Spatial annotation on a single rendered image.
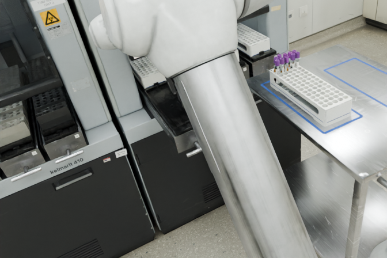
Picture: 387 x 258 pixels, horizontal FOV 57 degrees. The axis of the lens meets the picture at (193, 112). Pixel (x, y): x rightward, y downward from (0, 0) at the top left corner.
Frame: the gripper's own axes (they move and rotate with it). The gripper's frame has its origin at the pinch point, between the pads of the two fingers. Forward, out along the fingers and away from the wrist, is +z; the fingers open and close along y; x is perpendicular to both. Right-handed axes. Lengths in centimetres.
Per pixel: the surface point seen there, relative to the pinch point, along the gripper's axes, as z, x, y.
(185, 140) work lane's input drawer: 6.3, 13.4, 7.9
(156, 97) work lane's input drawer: 3.9, -14.1, 7.2
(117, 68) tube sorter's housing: -10.3, -20.3, 17.4
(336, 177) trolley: 56, 19, -54
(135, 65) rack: -2.3, -33.7, 8.1
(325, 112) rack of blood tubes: -3.1, 38.3, -28.0
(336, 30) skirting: 80, -131, -194
